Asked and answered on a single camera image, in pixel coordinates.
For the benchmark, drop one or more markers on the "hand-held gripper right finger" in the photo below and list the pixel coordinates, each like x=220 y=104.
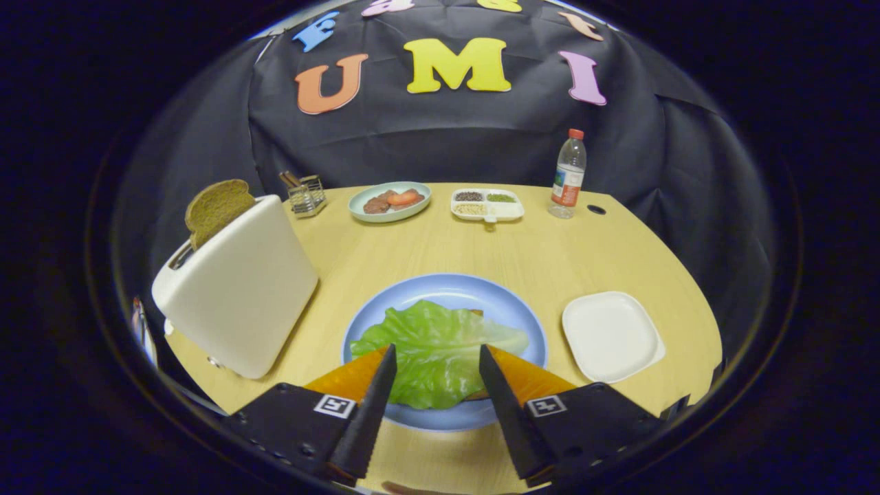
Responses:
x=509 y=419

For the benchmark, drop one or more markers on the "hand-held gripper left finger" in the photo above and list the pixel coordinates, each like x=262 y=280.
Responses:
x=371 y=419

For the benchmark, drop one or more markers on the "green lettuce leaf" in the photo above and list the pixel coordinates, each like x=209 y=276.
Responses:
x=440 y=344

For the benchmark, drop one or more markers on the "brown toast slice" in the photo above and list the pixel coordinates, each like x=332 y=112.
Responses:
x=216 y=206

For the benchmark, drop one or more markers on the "brown bread slice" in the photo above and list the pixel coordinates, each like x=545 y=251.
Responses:
x=476 y=312

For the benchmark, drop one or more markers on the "small white square plate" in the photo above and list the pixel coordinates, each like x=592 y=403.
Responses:
x=612 y=337

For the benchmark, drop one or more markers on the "blue plate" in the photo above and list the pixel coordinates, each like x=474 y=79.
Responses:
x=454 y=289

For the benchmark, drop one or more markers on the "white toaster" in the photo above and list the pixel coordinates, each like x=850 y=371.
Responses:
x=240 y=295

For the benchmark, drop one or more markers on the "pale green plate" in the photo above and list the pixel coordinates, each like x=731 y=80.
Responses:
x=405 y=214

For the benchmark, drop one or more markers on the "white divided seasoning dish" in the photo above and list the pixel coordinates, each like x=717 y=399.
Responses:
x=510 y=210

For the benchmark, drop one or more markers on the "brown meat pieces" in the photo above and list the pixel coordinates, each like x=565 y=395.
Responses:
x=377 y=204

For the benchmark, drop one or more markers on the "red tomato slices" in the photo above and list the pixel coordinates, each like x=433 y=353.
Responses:
x=405 y=198

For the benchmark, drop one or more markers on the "clear bottle red cap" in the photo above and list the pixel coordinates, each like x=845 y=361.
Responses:
x=567 y=179

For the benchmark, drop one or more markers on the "black backdrop cloth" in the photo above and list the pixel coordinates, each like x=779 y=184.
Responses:
x=447 y=137

